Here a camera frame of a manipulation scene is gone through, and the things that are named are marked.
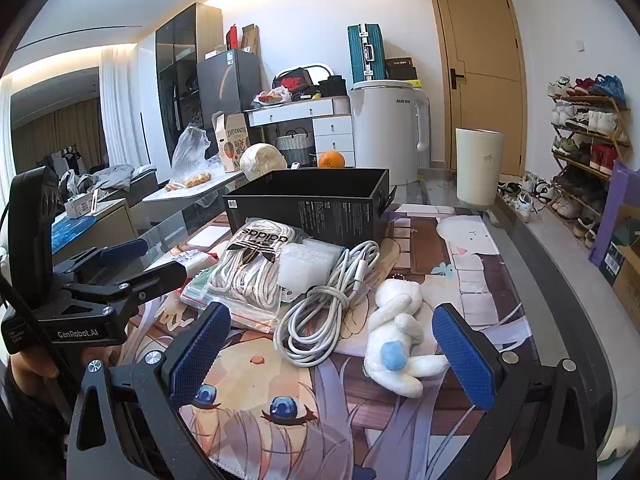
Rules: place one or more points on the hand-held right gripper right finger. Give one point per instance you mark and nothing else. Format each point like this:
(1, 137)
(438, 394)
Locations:
(467, 360)

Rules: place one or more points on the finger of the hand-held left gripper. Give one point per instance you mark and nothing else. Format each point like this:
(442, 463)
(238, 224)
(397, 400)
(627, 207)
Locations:
(160, 275)
(125, 250)

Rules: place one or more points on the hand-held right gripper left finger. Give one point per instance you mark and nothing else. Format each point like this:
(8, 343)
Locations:
(200, 355)

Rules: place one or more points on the green packet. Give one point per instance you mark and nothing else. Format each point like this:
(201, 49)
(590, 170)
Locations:
(235, 319)

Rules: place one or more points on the white plush toy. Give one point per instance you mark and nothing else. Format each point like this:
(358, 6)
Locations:
(395, 320)

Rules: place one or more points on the bag of white shoelaces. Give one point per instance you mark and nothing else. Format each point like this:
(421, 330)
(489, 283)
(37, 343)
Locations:
(250, 270)

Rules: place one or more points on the white foam sheet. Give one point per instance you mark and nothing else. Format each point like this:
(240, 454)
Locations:
(305, 265)

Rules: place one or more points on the black cardboard box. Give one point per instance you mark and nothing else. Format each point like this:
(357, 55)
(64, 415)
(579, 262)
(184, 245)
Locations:
(325, 215)

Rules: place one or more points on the person's left hand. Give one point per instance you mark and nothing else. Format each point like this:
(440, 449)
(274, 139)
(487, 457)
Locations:
(30, 367)

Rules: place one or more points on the beige cabinet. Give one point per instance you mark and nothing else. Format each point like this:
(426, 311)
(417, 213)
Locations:
(115, 225)

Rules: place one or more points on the white printed packet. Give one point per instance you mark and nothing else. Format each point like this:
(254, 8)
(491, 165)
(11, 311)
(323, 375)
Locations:
(192, 259)

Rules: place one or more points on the blue packet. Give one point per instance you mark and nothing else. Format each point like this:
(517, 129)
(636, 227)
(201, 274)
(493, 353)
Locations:
(66, 232)

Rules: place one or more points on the white tissue box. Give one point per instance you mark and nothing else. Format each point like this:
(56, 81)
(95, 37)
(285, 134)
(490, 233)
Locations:
(82, 206)

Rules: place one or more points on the grey sofa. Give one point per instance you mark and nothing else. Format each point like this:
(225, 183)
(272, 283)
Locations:
(142, 180)

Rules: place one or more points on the grey clothes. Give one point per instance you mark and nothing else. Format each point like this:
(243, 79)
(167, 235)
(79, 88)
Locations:
(112, 177)

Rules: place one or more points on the white side table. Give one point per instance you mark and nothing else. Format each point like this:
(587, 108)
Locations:
(200, 192)

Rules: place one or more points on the brown curtain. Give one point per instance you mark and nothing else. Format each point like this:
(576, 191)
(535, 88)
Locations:
(55, 130)

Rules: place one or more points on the printed desk mat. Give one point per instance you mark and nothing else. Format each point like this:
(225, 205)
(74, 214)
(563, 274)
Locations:
(425, 260)

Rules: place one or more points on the clear plastic food bag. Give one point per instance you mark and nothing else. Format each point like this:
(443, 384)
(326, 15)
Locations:
(190, 152)

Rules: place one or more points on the white curtain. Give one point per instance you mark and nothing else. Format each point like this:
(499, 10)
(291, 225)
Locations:
(120, 110)

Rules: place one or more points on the cardboard fruit carton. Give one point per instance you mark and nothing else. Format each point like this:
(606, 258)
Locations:
(232, 142)

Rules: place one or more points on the white paper sheet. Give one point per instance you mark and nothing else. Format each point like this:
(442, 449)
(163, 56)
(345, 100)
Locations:
(420, 208)

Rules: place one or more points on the group of white sneakers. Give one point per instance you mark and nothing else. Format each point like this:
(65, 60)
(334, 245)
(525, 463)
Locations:
(522, 205)

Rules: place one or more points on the white green object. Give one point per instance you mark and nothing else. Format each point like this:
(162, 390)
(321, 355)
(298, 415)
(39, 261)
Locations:
(617, 442)

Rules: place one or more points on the dark wardrobe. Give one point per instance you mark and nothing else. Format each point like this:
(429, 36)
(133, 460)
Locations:
(175, 85)

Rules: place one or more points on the brown cardboard box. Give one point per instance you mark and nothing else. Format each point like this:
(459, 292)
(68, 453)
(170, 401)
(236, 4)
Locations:
(627, 280)

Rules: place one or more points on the woven laundry basket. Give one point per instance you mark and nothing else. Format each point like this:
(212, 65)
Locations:
(296, 147)

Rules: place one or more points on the cream tumbler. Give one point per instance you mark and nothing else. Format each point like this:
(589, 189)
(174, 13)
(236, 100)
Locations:
(479, 167)

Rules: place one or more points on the grey refrigerator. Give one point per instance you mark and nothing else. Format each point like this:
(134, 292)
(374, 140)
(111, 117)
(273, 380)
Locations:
(230, 85)

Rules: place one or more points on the orange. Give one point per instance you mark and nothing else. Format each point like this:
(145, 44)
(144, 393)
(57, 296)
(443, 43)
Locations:
(331, 160)

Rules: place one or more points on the bag of fruit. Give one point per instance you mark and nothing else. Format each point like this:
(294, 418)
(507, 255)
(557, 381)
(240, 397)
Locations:
(270, 96)

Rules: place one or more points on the white dresser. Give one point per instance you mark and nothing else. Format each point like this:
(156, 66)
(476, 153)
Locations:
(335, 135)

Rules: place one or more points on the purple cardboard box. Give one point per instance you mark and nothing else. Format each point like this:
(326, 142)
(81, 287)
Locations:
(617, 190)

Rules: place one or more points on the red black shoe box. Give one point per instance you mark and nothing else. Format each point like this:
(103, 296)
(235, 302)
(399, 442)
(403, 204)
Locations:
(292, 84)

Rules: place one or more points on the white electric kettle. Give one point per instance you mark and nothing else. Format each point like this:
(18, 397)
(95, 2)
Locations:
(385, 130)

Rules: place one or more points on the flat cardboard piece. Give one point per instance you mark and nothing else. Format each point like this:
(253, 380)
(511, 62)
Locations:
(250, 39)

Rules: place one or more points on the black bag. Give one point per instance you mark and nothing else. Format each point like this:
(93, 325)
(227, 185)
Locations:
(332, 86)

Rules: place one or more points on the shoe rack with shoes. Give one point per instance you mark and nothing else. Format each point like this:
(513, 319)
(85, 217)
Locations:
(587, 120)

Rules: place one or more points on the dark brown box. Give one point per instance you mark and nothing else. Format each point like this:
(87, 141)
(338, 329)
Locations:
(400, 67)

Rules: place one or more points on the wooden door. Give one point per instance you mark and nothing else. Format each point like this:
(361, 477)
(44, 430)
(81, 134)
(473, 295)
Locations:
(480, 60)

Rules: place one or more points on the teal suitcase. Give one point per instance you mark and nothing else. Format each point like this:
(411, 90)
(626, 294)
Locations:
(366, 52)

